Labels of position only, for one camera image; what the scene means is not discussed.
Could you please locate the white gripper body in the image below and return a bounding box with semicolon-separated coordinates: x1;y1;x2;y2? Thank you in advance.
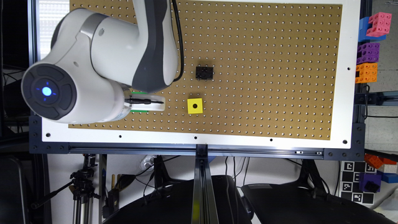
125;92;165;112

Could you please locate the green block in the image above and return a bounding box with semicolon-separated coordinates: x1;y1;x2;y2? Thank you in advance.
131;91;149;113

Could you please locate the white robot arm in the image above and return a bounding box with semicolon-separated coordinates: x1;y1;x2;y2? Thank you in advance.
21;1;178;124

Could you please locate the yellow block with hole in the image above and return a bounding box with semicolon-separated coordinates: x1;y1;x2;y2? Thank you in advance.
187;98;203;114

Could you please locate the black block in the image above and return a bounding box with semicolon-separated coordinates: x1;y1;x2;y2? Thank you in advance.
195;66;213;80

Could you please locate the purple block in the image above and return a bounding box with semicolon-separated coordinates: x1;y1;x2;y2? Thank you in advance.
356;42;380;65

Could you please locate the orange red block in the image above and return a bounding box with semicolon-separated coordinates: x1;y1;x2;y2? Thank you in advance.
364;154;397;169

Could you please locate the pink block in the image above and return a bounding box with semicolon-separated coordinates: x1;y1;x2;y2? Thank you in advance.
366;12;392;37

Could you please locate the small blue block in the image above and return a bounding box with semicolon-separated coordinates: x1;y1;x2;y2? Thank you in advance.
377;171;398;184

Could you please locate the left black office chair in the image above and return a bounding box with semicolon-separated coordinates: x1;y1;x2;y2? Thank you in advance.
104;159;251;223

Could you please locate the black office chair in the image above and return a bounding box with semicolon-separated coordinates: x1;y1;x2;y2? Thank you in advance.
241;159;393;224
104;159;251;223

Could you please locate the white table border board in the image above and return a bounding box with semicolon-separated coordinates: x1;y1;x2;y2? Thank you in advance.
39;0;361;149

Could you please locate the right black office chair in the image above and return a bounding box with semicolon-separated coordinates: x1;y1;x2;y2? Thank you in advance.
241;159;393;224

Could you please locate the fiducial marker sheet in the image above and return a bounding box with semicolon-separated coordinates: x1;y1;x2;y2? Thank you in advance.
338;161;376;205

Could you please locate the purple cube on marker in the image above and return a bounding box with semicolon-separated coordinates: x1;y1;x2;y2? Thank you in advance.
359;173;382;193

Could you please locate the black camera tripod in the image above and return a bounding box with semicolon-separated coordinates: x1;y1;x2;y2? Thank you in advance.
31;154;101;224

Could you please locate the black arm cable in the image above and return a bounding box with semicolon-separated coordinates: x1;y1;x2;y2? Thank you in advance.
171;0;185;83

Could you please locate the aluminium table frame rail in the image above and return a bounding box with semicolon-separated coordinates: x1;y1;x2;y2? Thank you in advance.
29;116;365;223

